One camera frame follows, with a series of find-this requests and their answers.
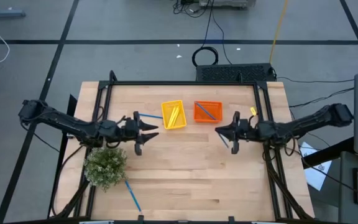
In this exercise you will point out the yellow pen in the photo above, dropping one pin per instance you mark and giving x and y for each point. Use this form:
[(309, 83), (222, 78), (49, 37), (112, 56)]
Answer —
[(176, 116), (172, 117)]

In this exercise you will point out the yellow plastic basket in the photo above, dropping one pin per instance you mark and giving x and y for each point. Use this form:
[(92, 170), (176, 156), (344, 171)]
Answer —
[(182, 118)]

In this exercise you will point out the black aluminium rig frame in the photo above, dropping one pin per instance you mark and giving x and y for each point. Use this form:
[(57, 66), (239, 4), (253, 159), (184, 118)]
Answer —
[(182, 83)]

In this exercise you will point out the potted green plant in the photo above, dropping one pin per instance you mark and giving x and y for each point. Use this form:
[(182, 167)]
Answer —
[(104, 168)]

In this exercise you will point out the grey desk leg base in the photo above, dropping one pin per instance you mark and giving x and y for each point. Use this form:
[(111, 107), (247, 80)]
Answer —
[(2, 13)]

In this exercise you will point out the orange plastic basket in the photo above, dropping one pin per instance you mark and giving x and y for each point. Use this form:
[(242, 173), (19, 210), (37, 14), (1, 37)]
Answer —
[(216, 109)]

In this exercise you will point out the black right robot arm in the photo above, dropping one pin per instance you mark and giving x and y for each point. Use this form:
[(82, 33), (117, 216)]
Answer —
[(306, 123)]

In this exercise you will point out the black corner bracket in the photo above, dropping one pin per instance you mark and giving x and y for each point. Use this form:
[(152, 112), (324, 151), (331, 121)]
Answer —
[(113, 77)]

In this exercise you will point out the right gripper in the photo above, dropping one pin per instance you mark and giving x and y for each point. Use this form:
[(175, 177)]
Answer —
[(245, 129)]

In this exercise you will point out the black vented computer case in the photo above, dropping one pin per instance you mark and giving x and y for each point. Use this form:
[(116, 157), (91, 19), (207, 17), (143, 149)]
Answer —
[(235, 73)]

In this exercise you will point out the white paper sheet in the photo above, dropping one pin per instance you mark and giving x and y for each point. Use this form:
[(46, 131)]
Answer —
[(317, 177)]

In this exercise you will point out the blue pencil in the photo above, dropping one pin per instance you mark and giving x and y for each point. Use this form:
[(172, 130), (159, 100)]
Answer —
[(224, 141), (133, 196), (151, 116), (205, 110)]

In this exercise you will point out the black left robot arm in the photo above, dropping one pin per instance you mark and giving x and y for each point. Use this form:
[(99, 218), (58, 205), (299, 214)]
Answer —
[(73, 126)]

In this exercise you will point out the grey device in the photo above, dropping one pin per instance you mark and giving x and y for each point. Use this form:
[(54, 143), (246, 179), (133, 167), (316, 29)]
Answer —
[(225, 3)]

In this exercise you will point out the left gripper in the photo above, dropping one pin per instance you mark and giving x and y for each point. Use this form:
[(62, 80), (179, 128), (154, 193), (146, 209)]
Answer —
[(130, 129)]

